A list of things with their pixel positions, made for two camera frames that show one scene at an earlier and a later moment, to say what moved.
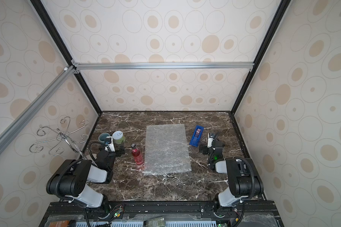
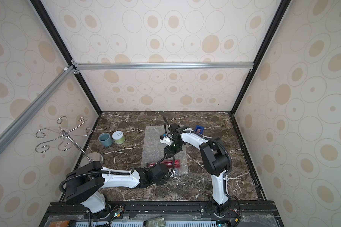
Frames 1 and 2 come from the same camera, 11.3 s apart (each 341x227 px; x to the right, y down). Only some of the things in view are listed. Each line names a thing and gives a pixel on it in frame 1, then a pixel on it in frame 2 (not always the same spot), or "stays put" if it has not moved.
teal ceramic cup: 102,136 stays put
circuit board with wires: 121,210 stays put
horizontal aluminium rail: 210,66 stays put
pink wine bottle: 137,154 -> 169,163
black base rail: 161,213 stays put
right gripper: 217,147 -> 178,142
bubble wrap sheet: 166,149 stays put
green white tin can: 118,137 stays put
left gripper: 102,151 -> 163,182
